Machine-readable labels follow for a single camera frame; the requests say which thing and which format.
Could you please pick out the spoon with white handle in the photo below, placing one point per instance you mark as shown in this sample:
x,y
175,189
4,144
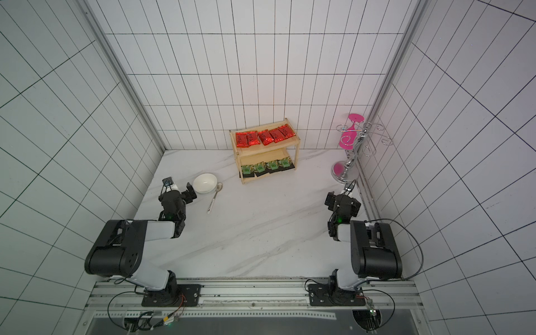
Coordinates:
x,y
218,188

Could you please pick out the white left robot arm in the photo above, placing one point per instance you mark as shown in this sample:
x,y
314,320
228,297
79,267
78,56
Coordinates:
x,y
119,251

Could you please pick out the pink wine glass decoration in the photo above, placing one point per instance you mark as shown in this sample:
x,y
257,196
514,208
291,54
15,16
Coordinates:
x,y
349,134

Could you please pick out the green tea bag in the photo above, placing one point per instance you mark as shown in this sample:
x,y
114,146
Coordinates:
x,y
286,164
260,169
273,166
248,171

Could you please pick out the red tea bag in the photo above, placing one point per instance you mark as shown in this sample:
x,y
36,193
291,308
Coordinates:
x,y
253,138
265,137
287,131
277,135
241,140

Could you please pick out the white ceramic bowl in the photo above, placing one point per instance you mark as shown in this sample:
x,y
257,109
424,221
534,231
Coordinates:
x,y
205,183

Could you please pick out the light wooden two-tier shelf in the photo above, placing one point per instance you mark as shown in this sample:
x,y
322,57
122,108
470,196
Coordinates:
x,y
260,153

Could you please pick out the chrome cup holder stand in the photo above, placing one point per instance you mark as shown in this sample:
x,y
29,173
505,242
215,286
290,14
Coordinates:
x,y
346,171

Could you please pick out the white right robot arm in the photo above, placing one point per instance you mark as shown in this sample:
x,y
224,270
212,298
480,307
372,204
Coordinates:
x,y
374,256

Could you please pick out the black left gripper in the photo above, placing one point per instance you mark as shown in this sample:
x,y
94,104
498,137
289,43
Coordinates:
x,y
186,194

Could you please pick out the metal base rail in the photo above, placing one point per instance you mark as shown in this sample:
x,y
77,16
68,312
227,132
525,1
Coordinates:
x,y
290,297

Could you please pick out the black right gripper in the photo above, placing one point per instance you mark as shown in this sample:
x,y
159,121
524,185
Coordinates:
x,y
335,201

